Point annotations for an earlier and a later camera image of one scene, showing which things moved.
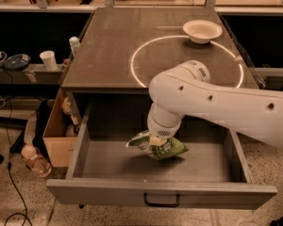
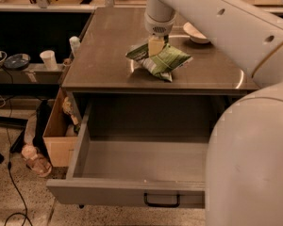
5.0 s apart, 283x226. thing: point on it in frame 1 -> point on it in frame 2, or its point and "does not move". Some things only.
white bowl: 202,31 does not move
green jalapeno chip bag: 171,148 -> 161,64
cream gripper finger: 157,140 -> 155,46
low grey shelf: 30,74 does not move
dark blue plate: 17,62 does not move
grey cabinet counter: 121,50 does not move
